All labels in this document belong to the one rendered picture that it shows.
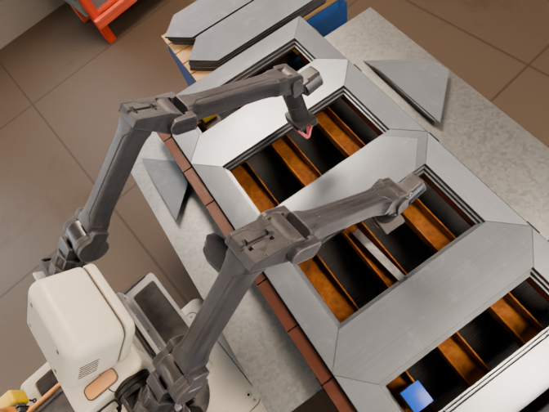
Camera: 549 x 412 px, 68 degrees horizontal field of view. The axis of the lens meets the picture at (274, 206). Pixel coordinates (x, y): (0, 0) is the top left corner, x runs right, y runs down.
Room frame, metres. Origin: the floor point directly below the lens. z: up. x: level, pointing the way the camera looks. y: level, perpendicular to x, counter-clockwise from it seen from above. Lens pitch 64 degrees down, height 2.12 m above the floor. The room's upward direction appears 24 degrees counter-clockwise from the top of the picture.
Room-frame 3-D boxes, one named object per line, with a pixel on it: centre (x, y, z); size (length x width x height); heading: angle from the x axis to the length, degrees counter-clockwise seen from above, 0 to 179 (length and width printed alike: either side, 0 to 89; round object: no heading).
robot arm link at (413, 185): (0.38, -0.31, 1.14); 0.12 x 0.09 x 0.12; 108
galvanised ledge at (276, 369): (0.67, 0.32, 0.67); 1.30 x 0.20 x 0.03; 12
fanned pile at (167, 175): (1.02, 0.36, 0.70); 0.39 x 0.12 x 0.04; 12
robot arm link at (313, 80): (0.81, -0.22, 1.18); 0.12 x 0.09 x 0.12; 109
